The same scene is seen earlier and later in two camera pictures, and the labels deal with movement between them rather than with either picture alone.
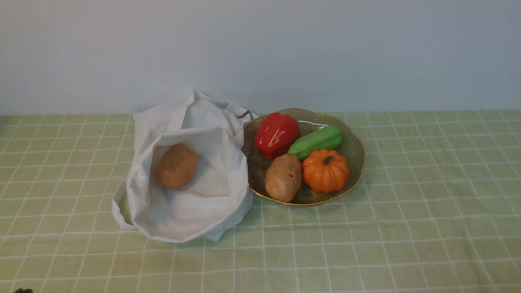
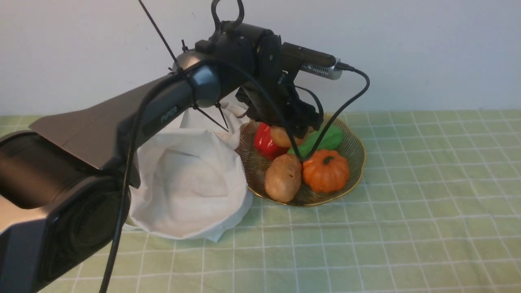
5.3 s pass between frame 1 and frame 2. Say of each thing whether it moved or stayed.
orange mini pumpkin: stayed
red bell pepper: stayed
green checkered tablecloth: stayed
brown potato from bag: moved
